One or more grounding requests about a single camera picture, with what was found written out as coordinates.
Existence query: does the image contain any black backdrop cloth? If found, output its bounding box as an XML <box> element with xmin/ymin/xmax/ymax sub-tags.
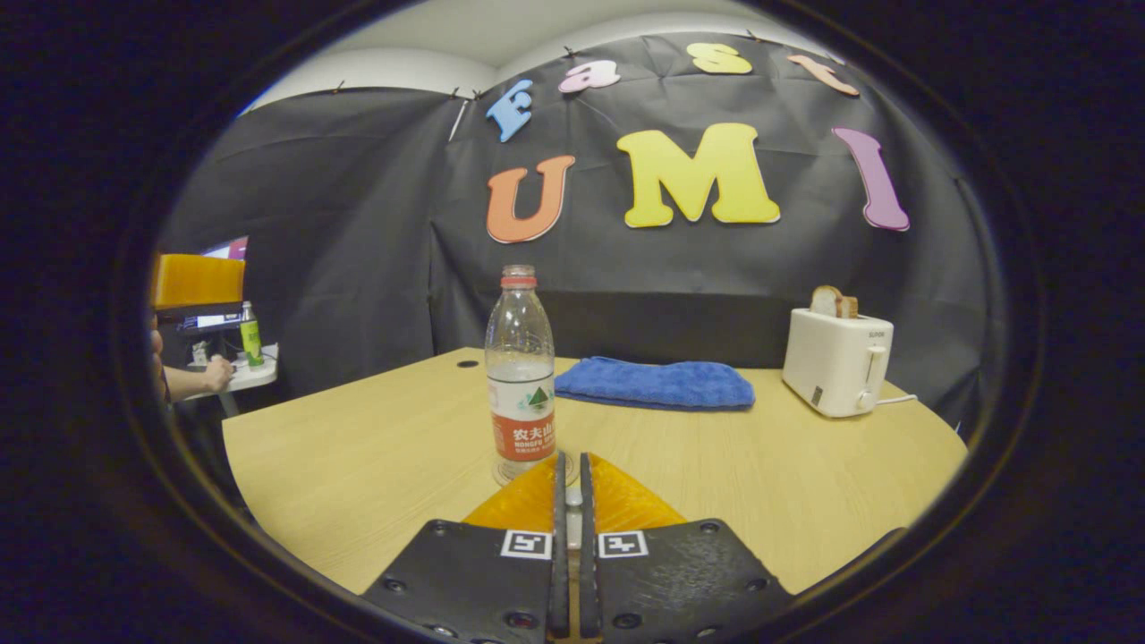
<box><xmin>157</xmin><ymin>31</ymin><xmax>1007</xmax><ymax>430</ymax></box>

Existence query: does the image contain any green drink bottle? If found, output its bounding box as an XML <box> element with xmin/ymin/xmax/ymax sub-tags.
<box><xmin>239</xmin><ymin>301</ymin><xmax>264</xmax><ymax>368</ymax></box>

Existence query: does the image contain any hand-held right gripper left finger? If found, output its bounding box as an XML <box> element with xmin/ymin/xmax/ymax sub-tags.
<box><xmin>362</xmin><ymin>452</ymin><xmax>571</xmax><ymax>644</ymax></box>

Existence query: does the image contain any blue towel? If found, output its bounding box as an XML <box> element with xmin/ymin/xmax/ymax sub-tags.
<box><xmin>555</xmin><ymin>356</ymin><xmax>757</xmax><ymax>412</ymax></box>

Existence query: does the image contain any bread slice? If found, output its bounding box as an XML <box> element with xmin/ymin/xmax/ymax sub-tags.
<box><xmin>810</xmin><ymin>285</ymin><xmax>860</xmax><ymax>320</ymax></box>

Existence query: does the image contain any clear plastic water bottle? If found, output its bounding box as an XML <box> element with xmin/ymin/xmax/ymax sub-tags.
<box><xmin>484</xmin><ymin>265</ymin><xmax>557</xmax><ymax>487</ymax></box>

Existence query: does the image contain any computer monitor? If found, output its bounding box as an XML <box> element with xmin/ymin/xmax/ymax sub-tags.
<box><xmin>179</xmin><ymin>235</ymin><xmax>250</xmax><ymax>334</ymax></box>

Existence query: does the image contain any white toaster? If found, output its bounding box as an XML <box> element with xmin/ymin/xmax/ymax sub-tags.
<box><xmin>782</xmin><ymin>309</ymin><xmax>895</xmax><ymax>419</ymax></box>

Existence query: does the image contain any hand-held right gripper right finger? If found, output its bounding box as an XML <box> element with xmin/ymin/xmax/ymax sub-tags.
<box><xmin>580</xmin><ymin>452</ymin><xmax>795</xmax><ymax>644</ymax></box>

